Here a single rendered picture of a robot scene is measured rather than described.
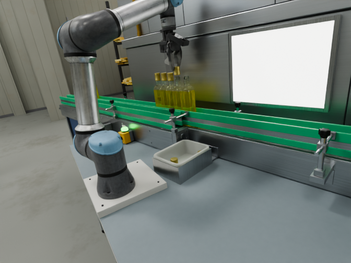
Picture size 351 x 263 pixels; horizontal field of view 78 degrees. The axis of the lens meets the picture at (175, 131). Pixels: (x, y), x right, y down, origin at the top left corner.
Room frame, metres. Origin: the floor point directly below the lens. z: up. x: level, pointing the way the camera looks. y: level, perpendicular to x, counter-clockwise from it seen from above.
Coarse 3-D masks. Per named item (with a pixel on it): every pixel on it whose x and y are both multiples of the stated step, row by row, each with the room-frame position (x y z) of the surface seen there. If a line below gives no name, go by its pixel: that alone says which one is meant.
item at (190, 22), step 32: (128, 0) 1.72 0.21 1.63; (192, 0) 1.30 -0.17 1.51; (224, 0) 1.16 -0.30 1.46; (256, 0) 1.04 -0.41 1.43; (288, 0) 0.94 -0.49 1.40; (320, 0) 0.84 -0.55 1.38; (128, 32) 1.77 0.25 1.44; (192, 32) 1.28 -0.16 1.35; (224, 32) 1.16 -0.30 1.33; (128, 64) 1.82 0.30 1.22; (160, 64) 1.54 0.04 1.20
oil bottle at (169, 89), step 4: (168, 88) 1.24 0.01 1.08; (172, 88) 1.22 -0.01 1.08; (168, 92) 1.24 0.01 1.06; (172, 92) 1.22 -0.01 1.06; (168, 96) 1.24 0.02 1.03; (172, 96) 1.22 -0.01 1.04; (168, 100) 1.24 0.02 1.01; (172, 100) 1.22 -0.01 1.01; (168, 104) 1.25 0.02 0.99; (172, 104) 1.22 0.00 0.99
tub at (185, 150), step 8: (176, 144) 0.99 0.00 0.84; (184, 144) 1.02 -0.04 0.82; (192, 144) 0.99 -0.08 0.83; (200, 144) 0.96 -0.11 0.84; (160, 152) 0.92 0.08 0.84; (168, 152) 0.95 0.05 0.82; (176, 152) 0.98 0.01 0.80; (184, 152) 1.02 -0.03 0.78; (192, 152) 0.99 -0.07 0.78; (200, 152) 0.87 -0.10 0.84; (160, 160) 0.85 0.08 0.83; (168, 160) 0.94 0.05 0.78; (184, 160) 0.81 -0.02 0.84
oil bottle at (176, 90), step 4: (176, 88) 1.19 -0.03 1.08; (180, 88) 1.18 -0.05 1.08; (176, 92) 1.19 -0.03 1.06; (180, 92) 1.17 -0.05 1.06; (176, 96) 1.19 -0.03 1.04; (180, 96) 1.17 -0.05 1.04; (176, 100) 1.19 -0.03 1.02; (180, 100) 1.17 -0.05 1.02; (176, 104) 1.19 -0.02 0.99; (180, 104) 1.17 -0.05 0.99; (176, 108) 1.20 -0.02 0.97; (180, 108) 1.17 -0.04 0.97
